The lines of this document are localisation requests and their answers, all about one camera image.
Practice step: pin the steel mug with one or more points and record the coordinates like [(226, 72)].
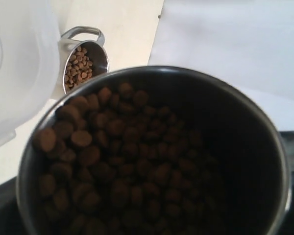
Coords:
[(234, 130), (93, 40)]

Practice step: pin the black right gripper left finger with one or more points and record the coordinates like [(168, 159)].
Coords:
[(10, 220)]

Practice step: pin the brown pellets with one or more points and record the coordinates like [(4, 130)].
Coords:
[(79, 68), (118, 166)]

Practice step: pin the white curtain backdrop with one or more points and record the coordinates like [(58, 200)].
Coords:
[(246, 43)]

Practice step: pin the clear plastic pitcher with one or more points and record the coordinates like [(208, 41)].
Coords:
[(29, 61)]

